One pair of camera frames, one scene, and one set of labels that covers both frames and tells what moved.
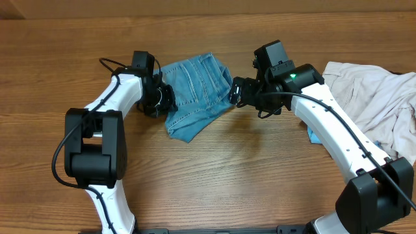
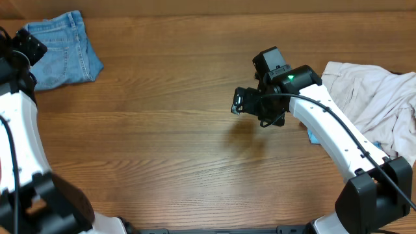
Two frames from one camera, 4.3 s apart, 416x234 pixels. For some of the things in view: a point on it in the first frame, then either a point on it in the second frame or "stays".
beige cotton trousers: (382, 101) stays
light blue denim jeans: (202, 86) to (70, 57)
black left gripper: (168, 107) to (25, 43)
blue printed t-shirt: (315, 140) stays
